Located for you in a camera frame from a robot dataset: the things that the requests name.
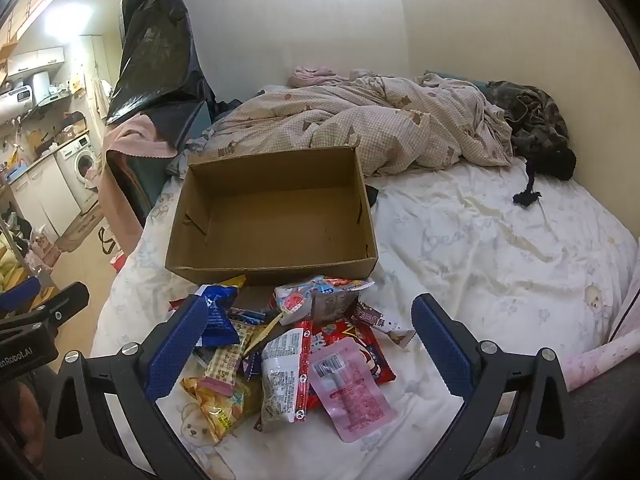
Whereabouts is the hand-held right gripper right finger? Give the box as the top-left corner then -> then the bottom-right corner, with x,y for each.
410,292 -> 598,480

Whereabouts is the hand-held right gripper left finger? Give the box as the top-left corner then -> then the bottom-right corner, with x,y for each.
42,296 -> 221,480

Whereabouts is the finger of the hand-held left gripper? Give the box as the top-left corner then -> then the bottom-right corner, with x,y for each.
0,276 -> 42,313
0,281 -> 91,346

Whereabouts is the dark blue snack packet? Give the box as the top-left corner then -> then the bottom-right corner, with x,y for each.
192,287 -> 241,348

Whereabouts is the yellow croissant snack packet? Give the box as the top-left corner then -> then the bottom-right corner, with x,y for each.
180,375 -> 263,445

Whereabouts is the light blue yellow-edged snack packet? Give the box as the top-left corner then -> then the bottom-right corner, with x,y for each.
197,275 -> 247,295

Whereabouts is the red snack packet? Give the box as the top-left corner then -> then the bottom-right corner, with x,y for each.
305,317 -> 396,411

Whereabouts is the white red-edged snack packet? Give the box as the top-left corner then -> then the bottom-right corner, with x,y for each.
260,327 -> 313,433

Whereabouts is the brown cardboard box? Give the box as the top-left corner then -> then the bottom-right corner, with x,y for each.
165,146 -> 379,286

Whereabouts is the plaid stick snack packet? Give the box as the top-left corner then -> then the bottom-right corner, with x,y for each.
202,322 -> 256,396

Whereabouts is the brown white bar packet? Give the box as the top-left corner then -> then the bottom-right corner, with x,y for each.
350,302 -> 417,347

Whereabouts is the small blue pink stick packet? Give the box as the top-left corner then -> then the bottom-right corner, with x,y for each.
227,307 -> 268,326

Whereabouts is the patterned floor mat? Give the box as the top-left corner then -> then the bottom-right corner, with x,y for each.
55,215 -> 106,253

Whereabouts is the white printed bed sheet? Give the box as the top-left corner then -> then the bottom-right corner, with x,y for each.
90,157 -> 640,480

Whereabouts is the white base cabinet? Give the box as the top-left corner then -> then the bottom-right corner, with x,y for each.
10,155 -> 81,236

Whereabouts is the pink jelly pouch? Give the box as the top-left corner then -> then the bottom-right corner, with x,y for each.
309,337 -> 398,443

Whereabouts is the brown snack packet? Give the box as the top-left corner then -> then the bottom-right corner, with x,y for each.
311,290 -> 360,323

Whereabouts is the white cartoon snack packet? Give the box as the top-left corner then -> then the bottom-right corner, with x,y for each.
274,275 -> 376,321

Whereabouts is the white washing machine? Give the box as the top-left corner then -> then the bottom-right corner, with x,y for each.
55,135 -> 101,211

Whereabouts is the dark green chair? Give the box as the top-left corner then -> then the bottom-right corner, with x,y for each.
106,152 -> 171,216

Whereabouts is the pink printed pillow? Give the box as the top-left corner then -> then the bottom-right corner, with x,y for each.
562,330 -> 640,391

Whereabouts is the brown paper bag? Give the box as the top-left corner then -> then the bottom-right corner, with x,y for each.
97,112 -> 178,256

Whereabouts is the white water heater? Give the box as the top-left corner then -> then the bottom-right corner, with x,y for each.
0,80 -> 37,117

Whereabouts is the black knitted item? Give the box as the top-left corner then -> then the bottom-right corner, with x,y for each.
512,147 -> 577,207

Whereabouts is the checked bear-print duvet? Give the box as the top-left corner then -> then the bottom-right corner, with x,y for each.
200,74 -> 513,178

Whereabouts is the camouflage cloth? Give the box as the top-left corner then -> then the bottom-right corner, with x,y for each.
482,80 -> 571,156

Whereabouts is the teal pillow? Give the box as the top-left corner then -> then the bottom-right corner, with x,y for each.
425,71 -> 490,92

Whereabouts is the black plastic bag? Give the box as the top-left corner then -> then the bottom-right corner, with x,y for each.
105,0 -> 218,158

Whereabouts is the pink crumpled cloth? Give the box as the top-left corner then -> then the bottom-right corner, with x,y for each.
287,65 -> 351,88

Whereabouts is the white wall cabinet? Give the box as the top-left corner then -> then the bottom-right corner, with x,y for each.
7,47 -> 66,78

